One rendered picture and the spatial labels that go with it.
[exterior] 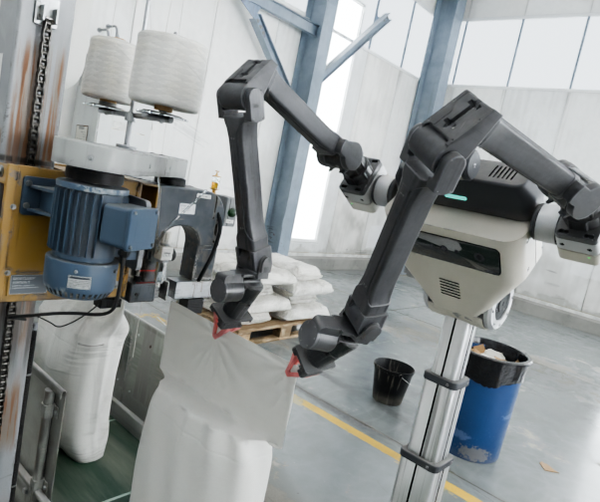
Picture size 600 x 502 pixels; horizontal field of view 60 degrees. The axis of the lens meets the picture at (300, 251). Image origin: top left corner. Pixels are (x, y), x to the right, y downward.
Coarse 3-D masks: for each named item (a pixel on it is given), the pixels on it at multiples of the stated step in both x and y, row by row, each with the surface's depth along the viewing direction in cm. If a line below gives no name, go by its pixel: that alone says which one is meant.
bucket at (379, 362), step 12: (384, 360) 385; (396, 360) 386; (384, 372) 362; (396, 372) 385; (408, 372) 379; (384, 384) 363; (396, 384) 361; (408, 384) 367; (384, 396) 365; (396, 396) 364
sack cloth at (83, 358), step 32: (64, 320) 171; (96, 320) 166; (64, 352) 169; (96, 352) 167; (64, 384) 168; (96, 384) 171; (64, 416) 169; (96, 416) 173; (64, 448) 172; (96, 448) 175
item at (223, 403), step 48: (192, 336) 141; (192, 384) 141; (240, 384) 128; (288, 384) 118; (144, 432) 143; (192, 432) 128; (240, 432) 124; (144, 480) 139; (192, 480) 127; (240, 480) 121
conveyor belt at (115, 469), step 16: (112, 416) 204; (112, 432) 193; (128, 432) 195; (112, 448) 183; (128, 448) 185; (64, 464) 169; (80, 464) 170; (96, 464) 172; (112, 464) 174; (128, 464) 176; (64, 480) 161; (80, 480) 163; (96, 480) 164; (112, 480) 166; (128, 480) 167; (64, 496) 154; (80, 496) 156; (96, 496) 157; (112, 496) 158; (128, 496) 160
